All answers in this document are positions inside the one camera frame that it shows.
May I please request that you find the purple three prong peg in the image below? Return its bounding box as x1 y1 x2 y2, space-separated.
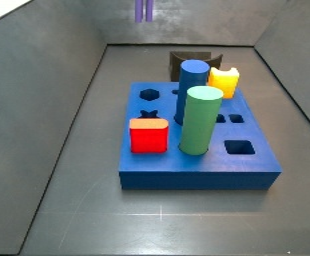
134 0 154 23

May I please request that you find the dark blue cylinder peg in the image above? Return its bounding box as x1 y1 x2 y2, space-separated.
173 59 209 125

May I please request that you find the black curved block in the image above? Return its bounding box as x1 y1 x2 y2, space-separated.
168 51 222 82

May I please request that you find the blue shape sorter board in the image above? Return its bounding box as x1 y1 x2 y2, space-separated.
118 82 281 190

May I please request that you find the green cylinder peg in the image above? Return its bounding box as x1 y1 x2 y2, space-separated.
178 86 222 155

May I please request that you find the yellow notched block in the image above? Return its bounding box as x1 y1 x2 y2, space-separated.
206 67 239 99

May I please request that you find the red block with orange top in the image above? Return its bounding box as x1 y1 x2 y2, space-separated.
128 118 168 153

